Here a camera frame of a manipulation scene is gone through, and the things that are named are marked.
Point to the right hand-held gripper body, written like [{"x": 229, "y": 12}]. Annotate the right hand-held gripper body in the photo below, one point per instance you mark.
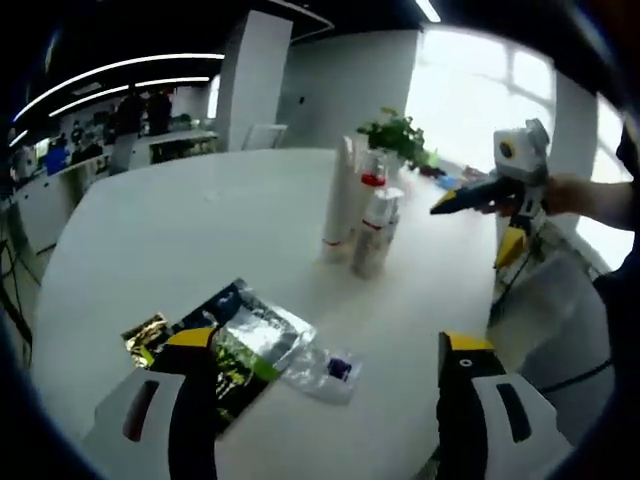
[{"x": 530, "y": 155}]

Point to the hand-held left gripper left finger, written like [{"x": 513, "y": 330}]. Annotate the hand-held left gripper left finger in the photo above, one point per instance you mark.
[{"x": 192, "y": 400}]

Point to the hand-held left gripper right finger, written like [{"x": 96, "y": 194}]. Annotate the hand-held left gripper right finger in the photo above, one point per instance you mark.
[{"x": 460, "y": 400}]

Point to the gold skincare sachet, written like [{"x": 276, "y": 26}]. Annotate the gold skincare sachet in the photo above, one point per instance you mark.
[{"x": 145, "y": 340}]

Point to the green black skincare sachet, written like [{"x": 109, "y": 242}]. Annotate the green black skincare sachet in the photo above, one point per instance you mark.
[{"x": 250, "y": 330}]

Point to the red collar pump skincare bottle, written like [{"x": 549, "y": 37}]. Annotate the red collar pump skincare bottle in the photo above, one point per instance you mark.
[{"x": 374, "y": 178}]

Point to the clear cap skincare bottle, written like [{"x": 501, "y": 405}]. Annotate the clear cap skincare bottle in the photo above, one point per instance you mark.
[{"x": 372, "y": 250}]

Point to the small clear plastic bag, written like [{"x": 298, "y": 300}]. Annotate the small clear plastic bag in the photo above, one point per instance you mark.
[{"x": 320, "y": 375}]

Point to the tall white skincare tube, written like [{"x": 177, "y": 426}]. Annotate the tall white skincare tube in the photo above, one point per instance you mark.
[{"x": 340, "y": 210}]

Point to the blue storage box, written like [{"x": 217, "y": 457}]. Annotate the blue storage box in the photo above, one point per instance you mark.
[{"x": 57, "y": 160}]

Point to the person's right hand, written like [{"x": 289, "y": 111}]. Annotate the person's right hand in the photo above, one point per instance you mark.
[{"x": 565, "y": 195}]

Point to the blue plastic bag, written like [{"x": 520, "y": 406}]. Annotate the blue plastic bag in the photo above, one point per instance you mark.
[{"x": 449, "y": 182}]

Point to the dark red bag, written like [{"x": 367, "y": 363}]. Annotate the dark red bag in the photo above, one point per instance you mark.
[{"x": 432, "y": 170}]

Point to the grey white office chair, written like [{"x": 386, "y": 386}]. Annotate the grey white office chair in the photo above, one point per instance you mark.
[{"x": 550, "y": 310}]

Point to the potted green plant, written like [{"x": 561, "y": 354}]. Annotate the potted green plant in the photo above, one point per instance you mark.
[{"x": 395, "y": 132}]

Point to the white office desk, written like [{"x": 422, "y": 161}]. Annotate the white office desk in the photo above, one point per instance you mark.
[
  {"x": 45, "y": 210},
  {"x": 185, "y": 137}
]

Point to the light grey office chair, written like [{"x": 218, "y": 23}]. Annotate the light grey office chair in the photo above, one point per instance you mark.
[{"x": 124, "y": 155}]

